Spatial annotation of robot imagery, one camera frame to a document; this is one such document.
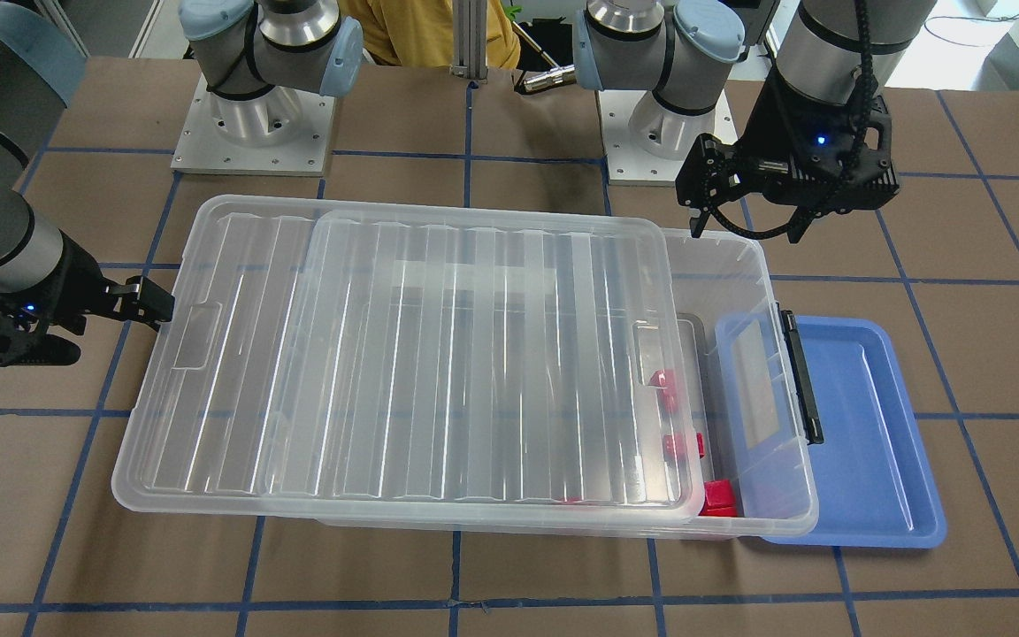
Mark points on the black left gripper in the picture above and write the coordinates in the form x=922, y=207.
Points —
x=773, y=124

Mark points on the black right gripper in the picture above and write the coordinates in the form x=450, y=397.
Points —
x=76, y=281

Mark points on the clear plastic box lid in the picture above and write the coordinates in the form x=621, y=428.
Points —
x=206, y=434

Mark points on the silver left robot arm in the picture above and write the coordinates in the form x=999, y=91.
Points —
x=684, y=54

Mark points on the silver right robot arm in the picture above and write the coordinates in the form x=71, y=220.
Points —
x=253, y=55

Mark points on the clear plastic storage box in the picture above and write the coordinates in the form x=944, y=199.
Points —
x=528, y=373

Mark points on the blue plastic tray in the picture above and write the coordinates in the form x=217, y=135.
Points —
x=869, y=485

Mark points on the person in yellow shirt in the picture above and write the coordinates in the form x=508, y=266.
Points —
x=421, y=33

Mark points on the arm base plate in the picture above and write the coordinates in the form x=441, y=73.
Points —
x=645, y=144
x=287, y=132

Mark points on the aluminium frame post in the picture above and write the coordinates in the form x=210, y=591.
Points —
x=469, y=48

